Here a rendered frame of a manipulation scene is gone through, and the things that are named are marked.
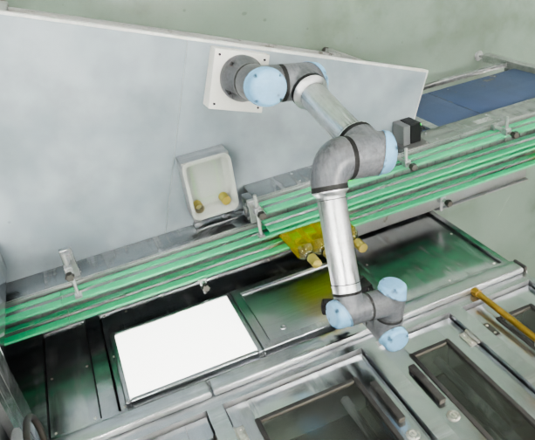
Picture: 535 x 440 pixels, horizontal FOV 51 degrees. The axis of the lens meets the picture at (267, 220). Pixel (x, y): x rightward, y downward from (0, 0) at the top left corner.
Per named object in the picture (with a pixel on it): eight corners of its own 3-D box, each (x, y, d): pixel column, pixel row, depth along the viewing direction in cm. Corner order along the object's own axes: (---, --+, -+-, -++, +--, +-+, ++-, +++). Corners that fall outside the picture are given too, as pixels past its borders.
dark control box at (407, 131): (392, 140, 226) (403, 146, 219) (391, 121, 222) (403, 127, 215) (409, 134, 229) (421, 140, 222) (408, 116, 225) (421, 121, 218)
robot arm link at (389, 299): (378, 297, 141) (373, 332, 146) (414, 287, 145) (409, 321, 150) (361, 280, 148) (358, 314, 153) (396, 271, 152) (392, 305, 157)
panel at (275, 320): (112, 340, 190) (127, 410, 162) (109, 333, 188) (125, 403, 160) (346, 257, 213) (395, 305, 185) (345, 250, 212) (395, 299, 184)
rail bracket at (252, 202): (250, 229, 203) (263, 244, 193) (243, 188, 195) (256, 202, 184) (257, 226, 204) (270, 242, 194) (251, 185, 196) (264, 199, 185)
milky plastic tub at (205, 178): (188, 212, 206) (194, 223, 198) (174, 156, 194) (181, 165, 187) (232, 198, 210) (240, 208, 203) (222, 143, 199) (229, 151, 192)
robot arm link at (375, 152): (272, 57, 175) (360, 151, 138) (315, 53, 180) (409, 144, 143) (268, 92, 182) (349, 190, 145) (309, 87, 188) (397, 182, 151)
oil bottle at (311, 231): (292, 230, 211) (317, 258, 193) (290, 218, 208) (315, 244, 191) (305, 226, 213) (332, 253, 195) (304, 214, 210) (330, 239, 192)
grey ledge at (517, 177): (322, 234, 229) (335, 247, 220) (320, 216, 225) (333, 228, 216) (510, 170, 254) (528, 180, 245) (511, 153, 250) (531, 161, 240)
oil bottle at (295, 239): (277, 236, 210) (302, 264, 192) (276, 223, 207) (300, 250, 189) (291, 231, 211) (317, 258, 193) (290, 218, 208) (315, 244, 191)
